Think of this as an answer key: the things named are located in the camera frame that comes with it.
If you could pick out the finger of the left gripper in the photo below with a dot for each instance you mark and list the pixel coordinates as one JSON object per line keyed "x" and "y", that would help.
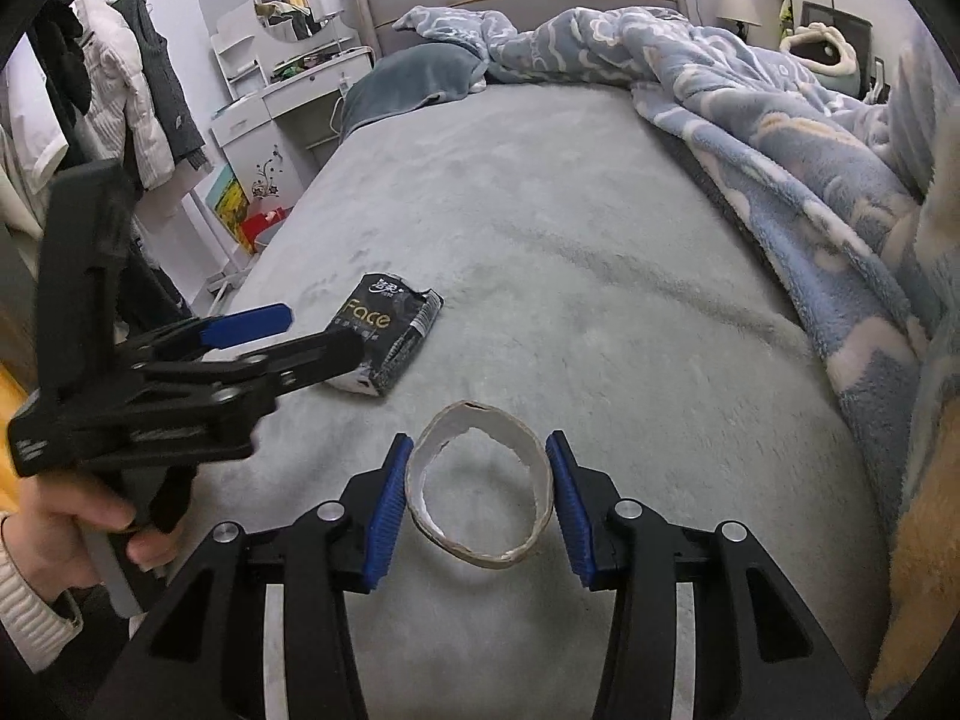
{"x": 234, "y": 329}
{"x": 301, "y": 362}

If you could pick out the white dressing table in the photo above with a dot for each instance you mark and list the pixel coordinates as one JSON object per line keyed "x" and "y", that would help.
{"x": 280, "y": 128}

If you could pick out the blue patterned fleece blanket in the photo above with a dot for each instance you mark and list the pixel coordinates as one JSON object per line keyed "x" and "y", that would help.
{"x": 855, "y": 206}

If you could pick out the hanging clothes on rack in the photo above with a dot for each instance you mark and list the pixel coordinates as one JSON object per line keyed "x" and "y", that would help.
{"x": 93, "y": 80}

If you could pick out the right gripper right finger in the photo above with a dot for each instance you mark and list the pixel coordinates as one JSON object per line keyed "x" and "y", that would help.
{"x": 759, "y": 651}

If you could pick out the cream plush pet bed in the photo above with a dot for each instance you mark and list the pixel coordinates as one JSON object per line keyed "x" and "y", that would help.
{"x": 823, "y": 50}

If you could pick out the left hand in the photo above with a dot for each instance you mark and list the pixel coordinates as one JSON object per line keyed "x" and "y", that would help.
{"x": 44, "y": 538}

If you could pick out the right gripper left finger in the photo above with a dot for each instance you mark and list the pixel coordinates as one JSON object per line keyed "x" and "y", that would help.
{"x": 199, "y": 652}

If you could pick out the black face tissue pack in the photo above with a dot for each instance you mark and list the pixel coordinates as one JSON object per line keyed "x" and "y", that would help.
{"x": 393, "y": 319}

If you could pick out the white clothes rack frame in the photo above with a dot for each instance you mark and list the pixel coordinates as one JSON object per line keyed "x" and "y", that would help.
{"x": 225, "y": 265}

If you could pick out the white bedside lamp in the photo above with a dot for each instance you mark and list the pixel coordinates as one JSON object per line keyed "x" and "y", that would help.
{"x": 740, "y": 14}

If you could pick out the grey blue pillow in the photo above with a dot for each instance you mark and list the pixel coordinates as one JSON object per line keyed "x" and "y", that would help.
{"x": 410, "y": 79}

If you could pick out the brown cardboard tape roll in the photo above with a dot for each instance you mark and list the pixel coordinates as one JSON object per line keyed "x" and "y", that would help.
{"x": 478, "y": 485}

